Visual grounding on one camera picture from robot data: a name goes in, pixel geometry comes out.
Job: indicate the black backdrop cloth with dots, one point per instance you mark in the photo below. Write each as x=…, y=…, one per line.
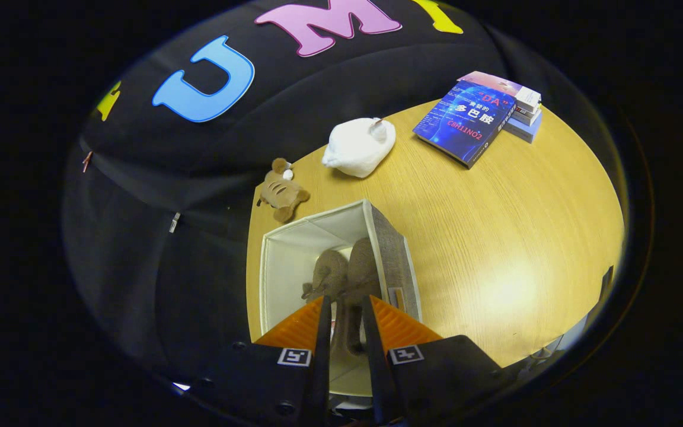
x=140, y=267

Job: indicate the blue cover book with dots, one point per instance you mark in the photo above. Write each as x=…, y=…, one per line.
x=466, y=121

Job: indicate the beige fabric storage box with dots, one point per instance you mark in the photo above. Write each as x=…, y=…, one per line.
x=285, y=255

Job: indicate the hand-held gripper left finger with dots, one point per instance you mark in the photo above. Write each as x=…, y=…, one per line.
x=322, y=367

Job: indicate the light blue book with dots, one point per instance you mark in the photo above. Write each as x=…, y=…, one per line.
x=522, y=127

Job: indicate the brown fuzzy slipper shoe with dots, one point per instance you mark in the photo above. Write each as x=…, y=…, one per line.
x=365, y=267
x=329, y=273

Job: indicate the white plush toy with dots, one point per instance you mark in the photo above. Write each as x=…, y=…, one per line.
x=356, y=148

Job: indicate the brown striped plush toy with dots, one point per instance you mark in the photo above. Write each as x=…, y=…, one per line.
x=282, y=193

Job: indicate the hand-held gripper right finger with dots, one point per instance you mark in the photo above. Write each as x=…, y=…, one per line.
x=377, y=373

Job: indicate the pink cover book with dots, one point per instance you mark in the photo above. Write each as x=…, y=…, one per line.
x=495, y=83

